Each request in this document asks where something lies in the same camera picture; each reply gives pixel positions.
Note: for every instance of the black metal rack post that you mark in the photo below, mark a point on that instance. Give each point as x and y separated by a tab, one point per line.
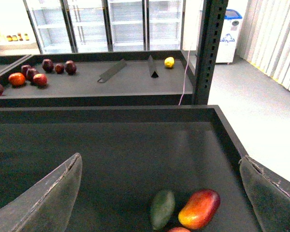
212	19

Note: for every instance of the green avocado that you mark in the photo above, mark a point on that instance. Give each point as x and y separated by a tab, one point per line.
161	209

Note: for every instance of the black rear shelf tray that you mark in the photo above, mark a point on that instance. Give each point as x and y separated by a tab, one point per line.
130	86

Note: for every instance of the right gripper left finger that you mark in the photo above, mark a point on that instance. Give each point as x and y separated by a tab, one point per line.
48	204

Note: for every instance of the small dark red fruit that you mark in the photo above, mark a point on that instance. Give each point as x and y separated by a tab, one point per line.
59	68

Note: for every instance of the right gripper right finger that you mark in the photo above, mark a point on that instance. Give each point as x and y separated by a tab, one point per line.
268	193

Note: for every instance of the black shelf tray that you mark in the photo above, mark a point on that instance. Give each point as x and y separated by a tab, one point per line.
130	86
128	154

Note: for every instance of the red apple on shelf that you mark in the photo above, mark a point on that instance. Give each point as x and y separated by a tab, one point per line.
40	79

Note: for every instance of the white blue appliance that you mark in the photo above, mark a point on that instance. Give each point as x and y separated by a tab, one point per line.
229	36

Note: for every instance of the dark plum left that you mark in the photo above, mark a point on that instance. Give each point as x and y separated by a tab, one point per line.
24	69

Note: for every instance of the dark red apple right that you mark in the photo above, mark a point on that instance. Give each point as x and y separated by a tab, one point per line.
70	67

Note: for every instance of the red yellow mango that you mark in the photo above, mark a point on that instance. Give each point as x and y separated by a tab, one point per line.
199	209

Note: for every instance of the white vertical blinds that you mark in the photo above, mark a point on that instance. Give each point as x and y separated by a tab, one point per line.
264	40

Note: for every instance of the glass door refrigerators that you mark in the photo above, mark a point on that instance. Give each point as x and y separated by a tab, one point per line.
83	26

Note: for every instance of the yellow lemon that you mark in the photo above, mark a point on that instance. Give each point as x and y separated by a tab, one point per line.
169	62

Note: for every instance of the orange red fruit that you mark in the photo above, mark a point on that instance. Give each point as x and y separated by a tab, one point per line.
17	79

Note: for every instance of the flat black divider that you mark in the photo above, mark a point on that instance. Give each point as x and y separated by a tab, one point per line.
104	77

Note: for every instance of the black front shelf tray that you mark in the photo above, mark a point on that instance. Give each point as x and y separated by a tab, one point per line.
128	154

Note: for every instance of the dark red apple back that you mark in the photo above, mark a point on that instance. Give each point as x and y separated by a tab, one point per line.
47	65

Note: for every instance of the black triangular divider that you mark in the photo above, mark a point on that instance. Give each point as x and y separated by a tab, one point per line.
152	67

